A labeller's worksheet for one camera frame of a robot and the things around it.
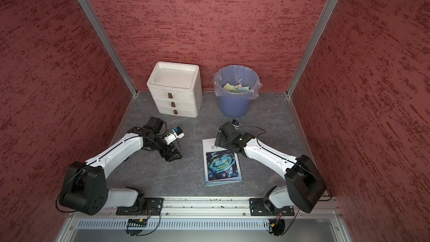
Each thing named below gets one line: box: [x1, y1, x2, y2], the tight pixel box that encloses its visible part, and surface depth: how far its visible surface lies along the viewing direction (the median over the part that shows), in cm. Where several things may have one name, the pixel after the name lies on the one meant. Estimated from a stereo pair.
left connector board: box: [127, 218, 148, 228], surface depth 74 cm
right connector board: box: [268, 218, 285, 237], surface depth 72 cm
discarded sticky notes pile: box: [222, 82, 251, 92], surface depth 107 cm
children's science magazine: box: [202, 137, 243, 187], surface depth 87 cm
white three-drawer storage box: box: [146, 61, 203, 118], surface depth 98 cm
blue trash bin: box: [213, 64, 263, 118], surface depth 100 cm
